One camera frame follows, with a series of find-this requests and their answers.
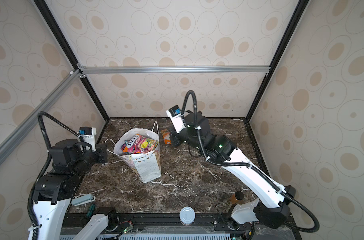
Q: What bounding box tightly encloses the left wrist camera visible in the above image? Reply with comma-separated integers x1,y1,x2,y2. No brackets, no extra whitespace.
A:
79,127,97,152

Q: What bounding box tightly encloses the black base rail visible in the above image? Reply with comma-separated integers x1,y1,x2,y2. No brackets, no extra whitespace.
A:
42,211,303,240

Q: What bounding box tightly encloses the orange snack packet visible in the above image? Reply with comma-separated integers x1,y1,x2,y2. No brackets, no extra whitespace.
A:
161,129,171,145

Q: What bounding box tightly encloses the horizontal aluminium bar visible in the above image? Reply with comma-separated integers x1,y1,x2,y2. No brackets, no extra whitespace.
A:
80,66,271,74

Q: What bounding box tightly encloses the grey tool handle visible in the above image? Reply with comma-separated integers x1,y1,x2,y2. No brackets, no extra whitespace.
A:
71,194,96,206

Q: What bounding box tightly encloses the white paper bag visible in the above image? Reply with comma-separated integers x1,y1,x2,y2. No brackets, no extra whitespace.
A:
109,122,161,183

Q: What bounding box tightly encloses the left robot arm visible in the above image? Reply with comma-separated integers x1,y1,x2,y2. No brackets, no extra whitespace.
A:
27,112,107,240

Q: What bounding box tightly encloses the white round cap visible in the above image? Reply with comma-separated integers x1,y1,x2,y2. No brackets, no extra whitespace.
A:
179,207,196,226

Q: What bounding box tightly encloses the diagonal aluminium bar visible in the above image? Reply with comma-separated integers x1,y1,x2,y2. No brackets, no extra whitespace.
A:
0,70,80,166

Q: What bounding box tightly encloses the brown bottle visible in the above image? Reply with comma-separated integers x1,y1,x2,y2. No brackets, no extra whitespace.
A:
230,191,245,205

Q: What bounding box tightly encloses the pink Fox's candy packet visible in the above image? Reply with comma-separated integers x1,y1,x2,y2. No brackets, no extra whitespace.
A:
121,134,158,155

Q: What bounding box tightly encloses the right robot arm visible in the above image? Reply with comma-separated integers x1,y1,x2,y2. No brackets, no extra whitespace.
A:
166,90,320,233

